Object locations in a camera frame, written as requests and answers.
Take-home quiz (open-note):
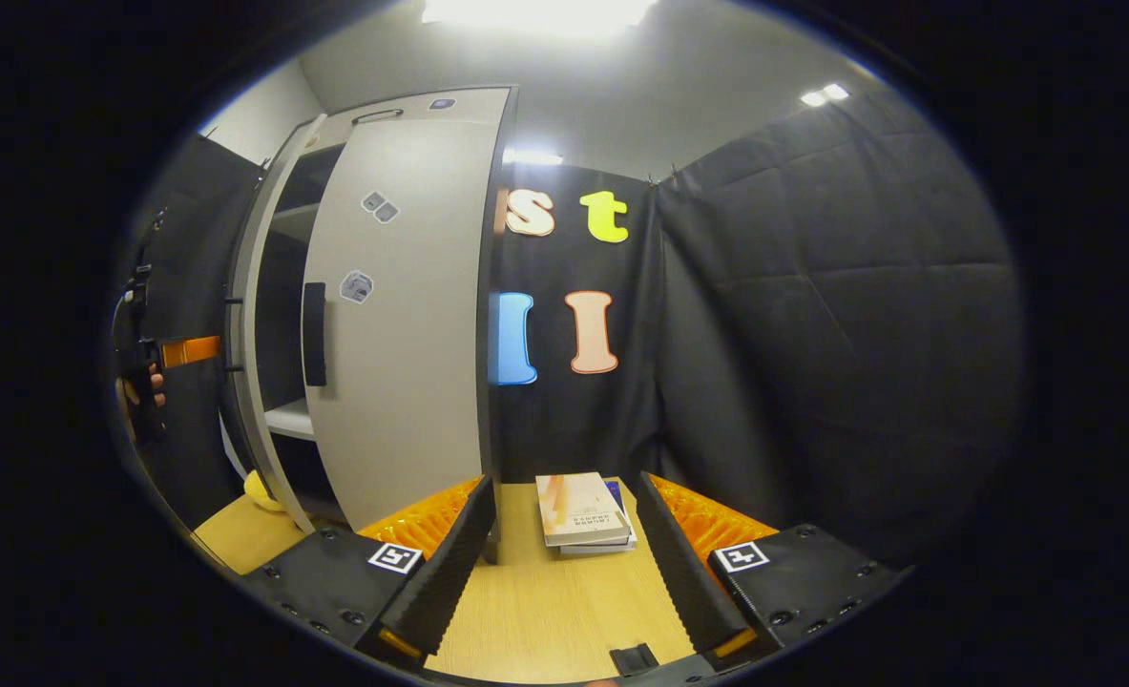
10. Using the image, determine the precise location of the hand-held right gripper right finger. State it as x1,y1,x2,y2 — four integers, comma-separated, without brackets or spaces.
635,472,909,674

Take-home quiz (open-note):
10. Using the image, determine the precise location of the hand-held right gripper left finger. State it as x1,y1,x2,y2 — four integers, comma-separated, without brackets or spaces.
240,474,498,669

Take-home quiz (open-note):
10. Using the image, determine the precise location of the grey cabinet door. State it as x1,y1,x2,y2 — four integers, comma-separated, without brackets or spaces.
225,114,328,535
302,116,503,532

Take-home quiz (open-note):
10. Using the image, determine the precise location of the grey cabinet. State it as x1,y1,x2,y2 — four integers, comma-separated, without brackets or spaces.
230,84,522,564

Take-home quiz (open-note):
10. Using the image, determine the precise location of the grey cabinet drawer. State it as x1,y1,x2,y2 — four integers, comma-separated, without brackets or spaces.
311,86,517,144

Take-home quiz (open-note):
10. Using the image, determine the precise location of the blue cover book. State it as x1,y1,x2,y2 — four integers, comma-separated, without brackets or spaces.
559,480,639,557

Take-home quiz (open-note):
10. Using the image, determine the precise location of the white and orange cover book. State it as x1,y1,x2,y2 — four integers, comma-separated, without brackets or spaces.
535,472,632,548

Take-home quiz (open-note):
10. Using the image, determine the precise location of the black backdrop cloth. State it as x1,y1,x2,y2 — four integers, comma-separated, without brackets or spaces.
106,81,1028,573

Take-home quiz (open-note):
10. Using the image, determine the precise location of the large ceiling light panel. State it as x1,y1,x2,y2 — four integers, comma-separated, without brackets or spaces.
421,0,660,30

